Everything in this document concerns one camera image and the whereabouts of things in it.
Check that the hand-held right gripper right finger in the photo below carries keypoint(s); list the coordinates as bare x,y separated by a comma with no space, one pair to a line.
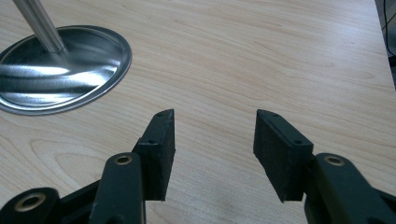
281,158

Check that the metal stand with round base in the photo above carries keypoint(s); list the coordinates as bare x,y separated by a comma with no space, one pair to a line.
68,74

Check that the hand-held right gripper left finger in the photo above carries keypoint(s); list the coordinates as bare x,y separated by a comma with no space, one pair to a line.
158,161

